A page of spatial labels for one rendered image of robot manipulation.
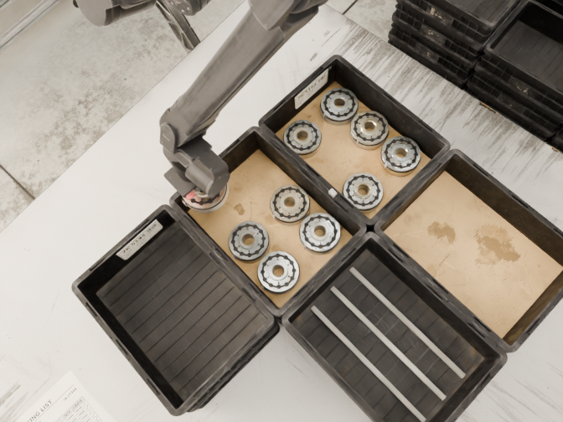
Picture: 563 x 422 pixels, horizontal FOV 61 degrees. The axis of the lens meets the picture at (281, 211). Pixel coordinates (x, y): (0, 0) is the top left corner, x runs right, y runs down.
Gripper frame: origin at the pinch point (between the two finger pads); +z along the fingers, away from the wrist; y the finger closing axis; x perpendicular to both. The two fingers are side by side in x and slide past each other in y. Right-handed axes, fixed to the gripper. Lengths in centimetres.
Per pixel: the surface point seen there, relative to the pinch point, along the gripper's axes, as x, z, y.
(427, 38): 13, 70, 113
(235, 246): -10.2, 18.9, -3.2
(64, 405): -7, 34, -63
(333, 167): -11.6, 22.4, 30.6
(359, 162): -15.4, 22.4, 36.5
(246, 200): -2.1, 22.3, 7.5
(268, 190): -4.1, 22.3, 13.6
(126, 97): 110, 108, 12
